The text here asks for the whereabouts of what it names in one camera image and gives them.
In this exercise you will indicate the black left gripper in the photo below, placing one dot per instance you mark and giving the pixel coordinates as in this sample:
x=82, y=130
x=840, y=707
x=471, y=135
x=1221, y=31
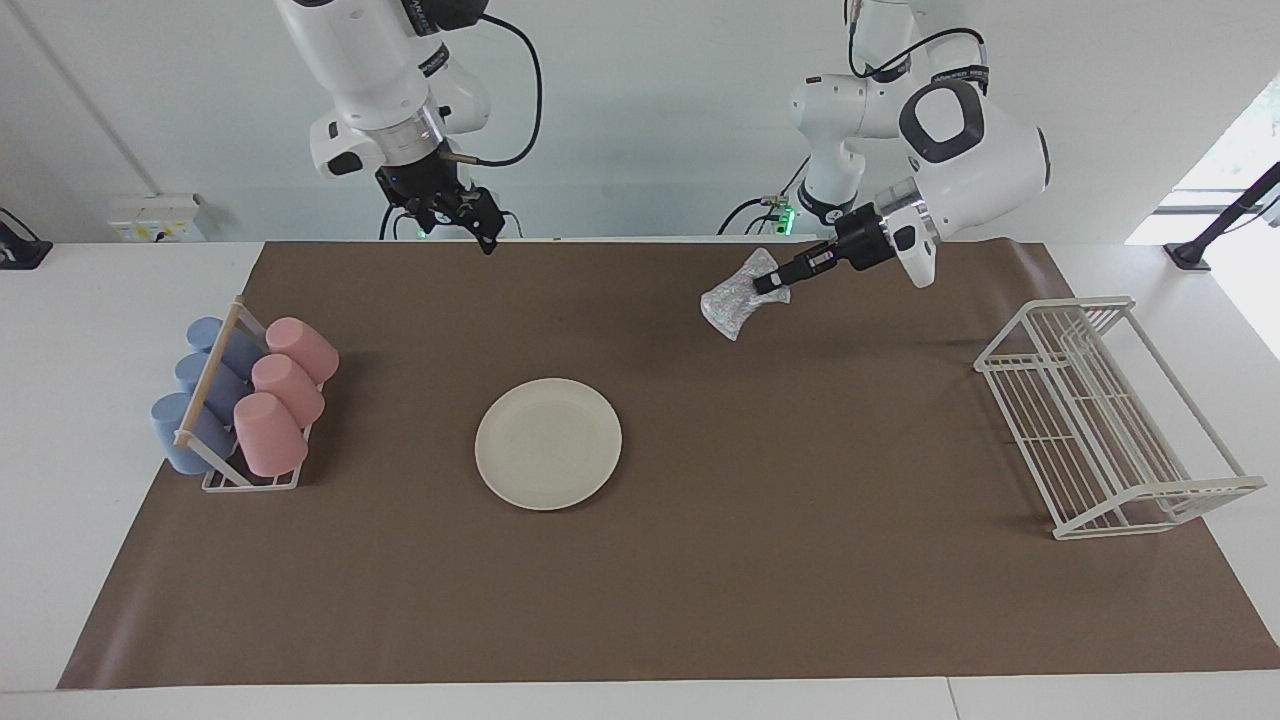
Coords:
x=862, y=240

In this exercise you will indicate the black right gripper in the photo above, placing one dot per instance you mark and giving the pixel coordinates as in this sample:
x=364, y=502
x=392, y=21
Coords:
x=420, y=180

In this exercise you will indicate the silver foil snack bag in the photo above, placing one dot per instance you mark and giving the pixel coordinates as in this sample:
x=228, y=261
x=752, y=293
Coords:
x=735, y=300

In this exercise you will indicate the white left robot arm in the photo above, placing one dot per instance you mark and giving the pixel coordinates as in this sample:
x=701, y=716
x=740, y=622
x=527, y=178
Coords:
x=970, y=150

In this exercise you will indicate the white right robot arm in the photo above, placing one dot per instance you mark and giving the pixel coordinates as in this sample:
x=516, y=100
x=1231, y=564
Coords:
x=360, y=70

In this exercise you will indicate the cream round plate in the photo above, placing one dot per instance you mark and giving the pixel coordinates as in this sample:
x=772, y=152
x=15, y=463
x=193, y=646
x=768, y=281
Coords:
x=548, y=445

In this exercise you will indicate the pink cup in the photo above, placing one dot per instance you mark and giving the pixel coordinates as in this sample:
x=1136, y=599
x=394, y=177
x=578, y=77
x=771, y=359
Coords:
x=305, y=345
x=290, y=388
x=270, y=435

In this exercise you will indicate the blue cup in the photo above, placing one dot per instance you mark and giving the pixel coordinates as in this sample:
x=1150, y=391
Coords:
x=195, y=372
x=205, y=332
x=170, y=430

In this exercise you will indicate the white cup rack wooden bar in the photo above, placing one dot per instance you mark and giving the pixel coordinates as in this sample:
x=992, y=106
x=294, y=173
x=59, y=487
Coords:
x=210, y=375

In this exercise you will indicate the brown table mat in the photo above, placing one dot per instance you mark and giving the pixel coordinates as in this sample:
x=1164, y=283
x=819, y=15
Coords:
x=700, y=580

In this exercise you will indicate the black table clamp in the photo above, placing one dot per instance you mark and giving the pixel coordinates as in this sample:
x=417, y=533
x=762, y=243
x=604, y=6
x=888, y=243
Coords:
x=20, y=245

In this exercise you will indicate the white wall socket box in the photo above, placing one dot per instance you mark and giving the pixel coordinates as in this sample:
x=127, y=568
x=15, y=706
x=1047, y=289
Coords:
x=155, y=218

